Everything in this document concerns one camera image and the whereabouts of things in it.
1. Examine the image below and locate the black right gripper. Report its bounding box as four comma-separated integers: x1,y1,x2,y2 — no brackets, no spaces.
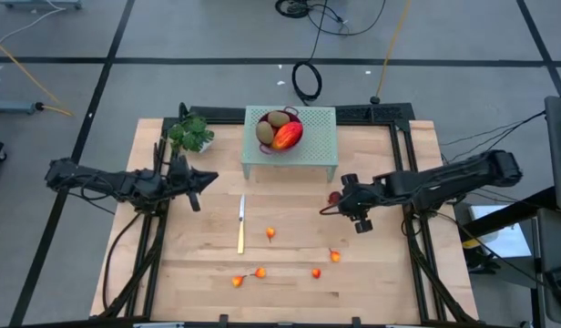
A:
333,172,386,235

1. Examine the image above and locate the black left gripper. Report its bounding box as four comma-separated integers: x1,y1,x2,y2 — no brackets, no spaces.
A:
164,152,219,213

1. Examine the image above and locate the knife with cream handle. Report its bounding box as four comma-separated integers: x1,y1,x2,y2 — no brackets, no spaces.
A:
236,194,247,255

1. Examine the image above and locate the brown kiwi fruit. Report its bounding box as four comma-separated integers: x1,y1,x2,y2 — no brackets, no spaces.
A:
255,120,275,146
267,110,291,128

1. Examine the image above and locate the large red-orange mango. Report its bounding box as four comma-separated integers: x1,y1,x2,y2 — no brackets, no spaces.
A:
270,120,304,152

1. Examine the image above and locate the dark red colander bowl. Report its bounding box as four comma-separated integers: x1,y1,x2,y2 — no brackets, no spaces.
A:
255,106,305,157

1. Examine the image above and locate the green plant in white pot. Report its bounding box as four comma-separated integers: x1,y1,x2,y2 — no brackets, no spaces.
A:
165,113,216,155

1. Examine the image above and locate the pale green perforated riser table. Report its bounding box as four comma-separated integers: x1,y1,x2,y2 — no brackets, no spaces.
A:
240,105,340,183

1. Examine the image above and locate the white board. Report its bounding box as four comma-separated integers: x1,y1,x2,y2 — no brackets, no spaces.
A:
467,203,533,260

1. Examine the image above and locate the black beam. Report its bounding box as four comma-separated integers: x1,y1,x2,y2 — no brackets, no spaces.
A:
459,185,561,239

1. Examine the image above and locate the grey floor box with plug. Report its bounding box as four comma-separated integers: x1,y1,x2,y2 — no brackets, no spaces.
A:
0,100,46,116

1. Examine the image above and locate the grey panel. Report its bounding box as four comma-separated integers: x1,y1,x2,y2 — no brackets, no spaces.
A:
534,207,561,327

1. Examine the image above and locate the grey cabinet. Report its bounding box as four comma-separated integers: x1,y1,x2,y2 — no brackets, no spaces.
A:
543,94,561,213

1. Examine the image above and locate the long grey floor box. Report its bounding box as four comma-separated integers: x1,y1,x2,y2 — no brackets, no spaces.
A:
0,0,84,11

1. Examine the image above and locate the black aluminium table frame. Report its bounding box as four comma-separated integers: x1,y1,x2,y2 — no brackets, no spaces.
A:
97,102,481,327

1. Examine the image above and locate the black hanging cable with coil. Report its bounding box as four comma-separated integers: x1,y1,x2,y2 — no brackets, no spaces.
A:
291,0,330,105

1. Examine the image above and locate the yellow hanging cable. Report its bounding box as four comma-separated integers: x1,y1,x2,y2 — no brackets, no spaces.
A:
370,0,413,105

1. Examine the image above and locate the black cable bundle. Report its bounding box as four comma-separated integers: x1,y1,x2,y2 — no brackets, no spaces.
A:
274,0,387,37

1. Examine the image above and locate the yellow floor cable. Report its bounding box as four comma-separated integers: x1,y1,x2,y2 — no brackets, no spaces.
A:
0,35,76,118

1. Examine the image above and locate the white floor cable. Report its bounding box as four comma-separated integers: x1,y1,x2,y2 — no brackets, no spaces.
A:
0,6,66,46

